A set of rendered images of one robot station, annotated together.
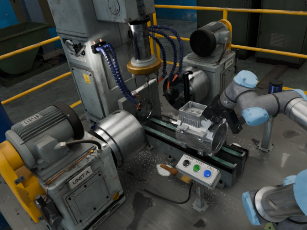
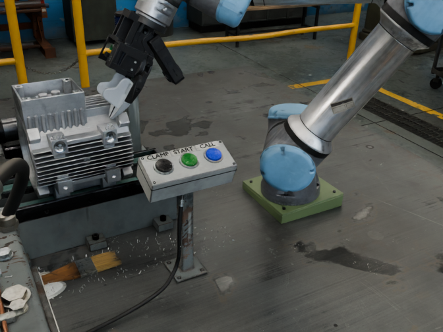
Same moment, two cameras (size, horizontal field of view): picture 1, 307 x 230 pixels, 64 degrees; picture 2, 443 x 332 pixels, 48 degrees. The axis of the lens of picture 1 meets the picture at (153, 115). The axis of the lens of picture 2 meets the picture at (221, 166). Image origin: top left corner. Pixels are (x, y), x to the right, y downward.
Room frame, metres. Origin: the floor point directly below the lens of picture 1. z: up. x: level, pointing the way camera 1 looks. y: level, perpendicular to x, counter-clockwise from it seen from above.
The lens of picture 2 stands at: (0.45, 0.61, 1.48)
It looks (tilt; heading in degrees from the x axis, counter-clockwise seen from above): 28 degrees down; 284
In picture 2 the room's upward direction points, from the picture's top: 2 degrees clockwise
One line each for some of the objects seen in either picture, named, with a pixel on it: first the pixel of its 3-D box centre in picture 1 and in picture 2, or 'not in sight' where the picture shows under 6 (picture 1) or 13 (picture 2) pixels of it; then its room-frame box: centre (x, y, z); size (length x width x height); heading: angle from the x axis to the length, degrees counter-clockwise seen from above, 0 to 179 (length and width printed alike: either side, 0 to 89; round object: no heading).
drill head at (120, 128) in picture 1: (109, 144); not in sight; (0.96, 0.24, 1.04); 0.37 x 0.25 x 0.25; 134
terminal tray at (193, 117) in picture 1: (194, 114); (49, 105); (1.01, -0.20, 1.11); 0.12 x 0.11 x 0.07; 45
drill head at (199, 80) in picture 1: (188, 86); not in sight; (1.44, -0.26, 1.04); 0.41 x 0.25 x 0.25; 134
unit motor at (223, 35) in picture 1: (216, 54); not in sight; (1.63, -0.50, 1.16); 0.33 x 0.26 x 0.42; 134
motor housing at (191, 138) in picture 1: (201, 131); (74, 143); (0.99, -0.23, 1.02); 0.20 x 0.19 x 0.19; 45
